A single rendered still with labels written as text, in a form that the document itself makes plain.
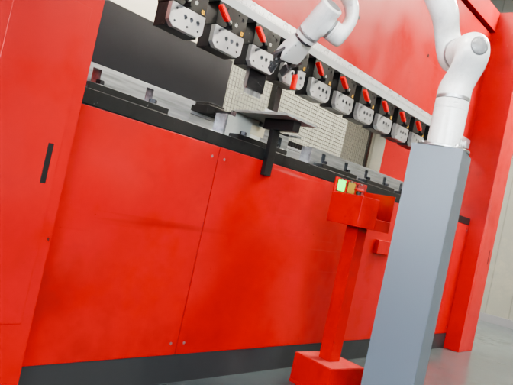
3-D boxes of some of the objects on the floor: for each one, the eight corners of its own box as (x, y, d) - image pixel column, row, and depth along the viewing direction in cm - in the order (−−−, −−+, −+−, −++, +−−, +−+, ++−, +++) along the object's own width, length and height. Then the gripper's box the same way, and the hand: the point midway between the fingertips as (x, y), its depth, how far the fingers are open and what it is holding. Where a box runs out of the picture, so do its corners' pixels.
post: (229, 310, 337) (298, -9, 342) (223, 308, 341) (292, -9, 345) (234, 310, 341) (303, -6, 346) (228, 308, 345) (297, -5, 349)
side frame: (458, 352, 363) (530, 11, 368) (348, 314, 419) (411, 18, 424) (472, 350, 382) (540, 25, 387) (365, 314, 438) (425, 30, 443)
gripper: (293, 37, 194) (262, 74, 204) (324, 50, 206) (294, 84, 216) (285, 23, 198) (255, 59, 208) (316, 36, 209) (286, 70, 220)
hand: (278, 69), depth 211 cm, fingers open, 5 cm apart
